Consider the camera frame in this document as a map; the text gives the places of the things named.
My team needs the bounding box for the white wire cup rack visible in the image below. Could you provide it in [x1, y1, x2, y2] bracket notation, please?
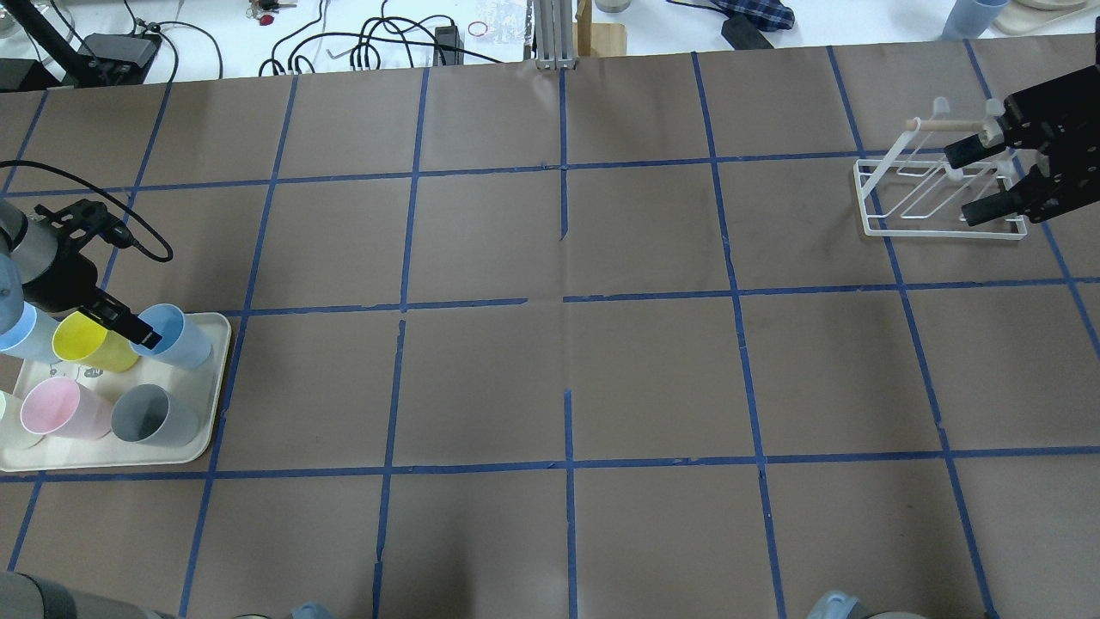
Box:
[853, 95, 1029, 242]

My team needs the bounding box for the wooden mug tree stand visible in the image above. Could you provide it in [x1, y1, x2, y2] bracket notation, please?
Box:
[572, 1, 627, 58]

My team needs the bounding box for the grey plastic cup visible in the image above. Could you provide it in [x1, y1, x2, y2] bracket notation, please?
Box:
[110, 383, 200, 447]

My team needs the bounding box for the folded plaid umbrella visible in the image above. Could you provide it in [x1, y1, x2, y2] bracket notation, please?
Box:
[712, 0, 795, 32]

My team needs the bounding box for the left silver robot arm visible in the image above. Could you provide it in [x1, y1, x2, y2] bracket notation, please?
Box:
[1, 199, 162, 350]

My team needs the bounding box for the yellow plastic cup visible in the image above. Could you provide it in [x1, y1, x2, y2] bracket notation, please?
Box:
[52, 312, 140, 373]

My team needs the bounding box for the dark blue cup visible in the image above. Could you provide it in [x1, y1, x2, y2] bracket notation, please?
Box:
[938, 0, 1009, 40]

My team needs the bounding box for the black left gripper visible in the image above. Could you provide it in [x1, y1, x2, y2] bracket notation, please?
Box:
[25, 199, 162, 350]

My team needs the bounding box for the black small case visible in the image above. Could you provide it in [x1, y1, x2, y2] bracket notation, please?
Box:
[721, 13, 774, 51]

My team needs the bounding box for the cream plastic tray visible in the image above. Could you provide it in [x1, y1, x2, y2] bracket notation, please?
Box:
[1, 312, 235, 474]

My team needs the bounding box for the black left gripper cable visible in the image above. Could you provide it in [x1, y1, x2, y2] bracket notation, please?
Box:
[0, 159, 174, 263]

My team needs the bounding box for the aluminium frame post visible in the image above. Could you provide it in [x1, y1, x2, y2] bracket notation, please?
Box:
[528, 1, 578, 70]

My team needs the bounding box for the cream plastic cup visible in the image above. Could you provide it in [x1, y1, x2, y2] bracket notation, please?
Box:
[0, 391, 43, 450]

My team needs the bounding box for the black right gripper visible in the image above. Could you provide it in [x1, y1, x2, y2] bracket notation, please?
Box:
[944, 65, 1099, 226]

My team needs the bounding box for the pink plastic cup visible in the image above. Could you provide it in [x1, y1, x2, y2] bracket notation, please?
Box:
[20, 377, 113, 440]

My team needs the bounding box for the light blue plastic cup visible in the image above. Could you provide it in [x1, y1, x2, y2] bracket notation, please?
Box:
[129, 303, 212, 369]

